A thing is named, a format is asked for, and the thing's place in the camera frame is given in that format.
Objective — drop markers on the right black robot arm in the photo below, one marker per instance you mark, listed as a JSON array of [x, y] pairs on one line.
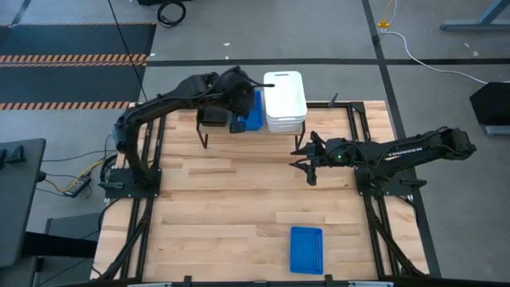
[[418, 151]]

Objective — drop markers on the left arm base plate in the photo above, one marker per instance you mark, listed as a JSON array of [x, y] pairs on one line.
[[119, 191]]

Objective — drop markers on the black hazard-striped floor mat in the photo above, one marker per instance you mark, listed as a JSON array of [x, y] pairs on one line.
[[60, 83]]

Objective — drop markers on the black slotted plastic basket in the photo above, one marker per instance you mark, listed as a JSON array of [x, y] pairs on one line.
[[213, 117]]

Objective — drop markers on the grey metal table leg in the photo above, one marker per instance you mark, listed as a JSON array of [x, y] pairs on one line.
[[470, 26]]

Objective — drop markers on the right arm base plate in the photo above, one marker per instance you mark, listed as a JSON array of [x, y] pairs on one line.
[[398, 187]]

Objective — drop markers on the blue slotted plastic basket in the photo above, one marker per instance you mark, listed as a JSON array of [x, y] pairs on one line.
[[306, 251], [257, 115]]

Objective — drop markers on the dark grey equipment base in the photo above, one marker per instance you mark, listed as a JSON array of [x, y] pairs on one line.
[[71, 227]]

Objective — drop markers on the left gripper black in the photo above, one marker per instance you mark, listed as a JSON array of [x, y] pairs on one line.
[[239, 93]]

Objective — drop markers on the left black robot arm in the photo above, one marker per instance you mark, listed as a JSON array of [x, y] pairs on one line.
[[167, 101]]

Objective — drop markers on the black desk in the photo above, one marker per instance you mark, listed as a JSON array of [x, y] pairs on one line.
[[20, 199]]

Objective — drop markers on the black power adapter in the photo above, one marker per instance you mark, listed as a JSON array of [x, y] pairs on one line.
[[77, 186]]

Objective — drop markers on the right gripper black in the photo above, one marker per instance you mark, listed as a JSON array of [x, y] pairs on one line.
[[334, 153]]

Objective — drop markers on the black cart base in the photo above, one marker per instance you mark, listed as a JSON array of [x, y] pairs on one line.
[[492, 103]]

